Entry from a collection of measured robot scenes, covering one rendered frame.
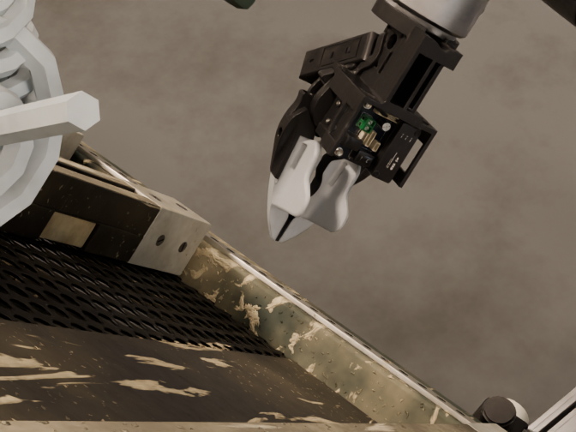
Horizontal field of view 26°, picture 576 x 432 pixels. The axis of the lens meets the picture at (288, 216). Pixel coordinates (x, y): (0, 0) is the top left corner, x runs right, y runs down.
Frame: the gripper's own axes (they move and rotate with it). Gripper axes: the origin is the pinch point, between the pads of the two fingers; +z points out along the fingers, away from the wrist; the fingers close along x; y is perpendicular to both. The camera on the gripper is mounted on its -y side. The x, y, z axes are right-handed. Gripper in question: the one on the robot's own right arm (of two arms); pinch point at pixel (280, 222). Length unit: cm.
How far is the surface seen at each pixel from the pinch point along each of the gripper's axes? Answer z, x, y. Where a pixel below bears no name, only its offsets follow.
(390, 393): 17.9, 30.6, -14.4
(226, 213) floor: 48, 65, -138
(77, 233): 16.5, -6.2, -22.7
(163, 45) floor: 32, 53, -186
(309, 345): 19.4, 24.0, -22.7
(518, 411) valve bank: 18, 53, -21
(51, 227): 15.7, -9.8, -19.9
